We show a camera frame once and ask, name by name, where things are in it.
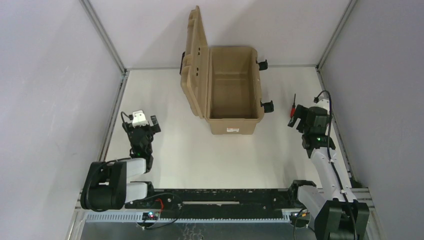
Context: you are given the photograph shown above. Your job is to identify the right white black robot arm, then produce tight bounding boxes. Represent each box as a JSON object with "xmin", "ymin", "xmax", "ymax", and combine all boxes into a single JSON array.
[{"xmin": 288, "ymin": 104, "xmax": 370, "ymax": 240}]

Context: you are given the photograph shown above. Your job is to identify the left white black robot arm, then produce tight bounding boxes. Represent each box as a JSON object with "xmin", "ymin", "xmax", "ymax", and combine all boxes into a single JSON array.
[{"xmin": 80, "ymin": 110, "xmax": 161, "ymax": 212}]

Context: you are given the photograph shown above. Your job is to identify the tan plastic toolbox bin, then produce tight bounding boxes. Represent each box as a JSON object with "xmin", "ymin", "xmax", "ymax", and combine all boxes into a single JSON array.
[{"xmin": 205, "ymin": 46, "xmax": 265, "ymax": 135}]

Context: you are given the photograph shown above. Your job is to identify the lower black toolbox latch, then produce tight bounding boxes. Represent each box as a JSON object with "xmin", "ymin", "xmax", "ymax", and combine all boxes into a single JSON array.
[{"xmin": 260, "ymin": 100, "xmax": 275, "ymax": 113}]

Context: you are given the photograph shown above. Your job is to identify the black toolbox latch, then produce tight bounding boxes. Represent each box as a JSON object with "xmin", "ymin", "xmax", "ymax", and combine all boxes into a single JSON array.
[
  {"xmin": 260, "ymin": 100, "xmax": 275, "ymax": 113},
  {"xmin": 256, "ymin": 59, "xmax": 268, "ymax": 71}
]

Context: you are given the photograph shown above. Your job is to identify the upper black toolbox latch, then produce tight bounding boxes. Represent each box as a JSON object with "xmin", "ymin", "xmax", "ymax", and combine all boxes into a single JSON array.
[{"xmin": 256, "ymin": 59, "xmax": 268, "ymax": 71}]

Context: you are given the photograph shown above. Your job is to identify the tan toolbox lid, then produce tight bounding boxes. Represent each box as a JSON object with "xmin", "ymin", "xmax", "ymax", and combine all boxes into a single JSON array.
[{"xmin": 180, "ymin": 5, "xmax": 209, "ymax": 119}]

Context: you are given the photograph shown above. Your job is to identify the red handled screwdriver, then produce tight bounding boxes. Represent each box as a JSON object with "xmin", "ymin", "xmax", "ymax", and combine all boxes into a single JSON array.
[{"xmin": 290, "ymin": 94, "xmax": 296, "ymax": 118}]

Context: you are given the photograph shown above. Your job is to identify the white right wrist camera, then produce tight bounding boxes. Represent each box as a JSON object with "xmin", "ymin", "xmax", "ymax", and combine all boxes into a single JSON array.
[{"xmin": 315, "ymin": 98, "xmax": 330, "ymax": 112}]

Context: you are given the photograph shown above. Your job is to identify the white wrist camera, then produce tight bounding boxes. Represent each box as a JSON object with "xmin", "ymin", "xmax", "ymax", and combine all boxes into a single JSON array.
[
  {"xmin": 131, "ymin": 110, "xmax": 149, "ymax": 128},
  {"xmin": 315, "ymin": 98, "xmax": 330, "ymax": 112}
]

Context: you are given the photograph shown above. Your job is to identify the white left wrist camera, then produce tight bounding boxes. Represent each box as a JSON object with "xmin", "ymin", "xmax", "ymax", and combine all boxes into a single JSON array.
[{"xmin": 131, "ymin": 110, "xmax": 149, "ymax": 128}]

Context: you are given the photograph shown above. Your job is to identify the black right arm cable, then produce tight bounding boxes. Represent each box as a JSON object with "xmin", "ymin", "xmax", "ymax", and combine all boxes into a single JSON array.
[{"xmin": 313, "ymin": 90, "xmax": 359, "ymax": 240}]

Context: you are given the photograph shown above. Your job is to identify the black mounting rail base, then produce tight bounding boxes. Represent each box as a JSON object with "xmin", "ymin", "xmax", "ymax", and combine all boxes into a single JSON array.
[{"xmin": 124, "ymin": 188, "xmax": 304, "ymax": 220}]

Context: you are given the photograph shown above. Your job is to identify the small electronics board with wires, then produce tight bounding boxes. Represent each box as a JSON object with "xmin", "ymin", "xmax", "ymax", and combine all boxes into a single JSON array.
[{"xmin": 136, "ymin": 198, "xmax": 183, "ymax": 231}]

